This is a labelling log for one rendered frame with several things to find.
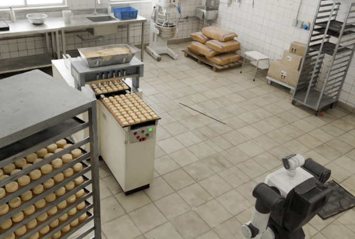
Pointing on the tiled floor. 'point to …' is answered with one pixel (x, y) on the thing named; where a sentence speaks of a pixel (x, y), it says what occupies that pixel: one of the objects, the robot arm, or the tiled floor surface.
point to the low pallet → (211, 61)
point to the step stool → (257, 61)
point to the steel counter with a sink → (58, 22)
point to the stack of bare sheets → (336, 201)
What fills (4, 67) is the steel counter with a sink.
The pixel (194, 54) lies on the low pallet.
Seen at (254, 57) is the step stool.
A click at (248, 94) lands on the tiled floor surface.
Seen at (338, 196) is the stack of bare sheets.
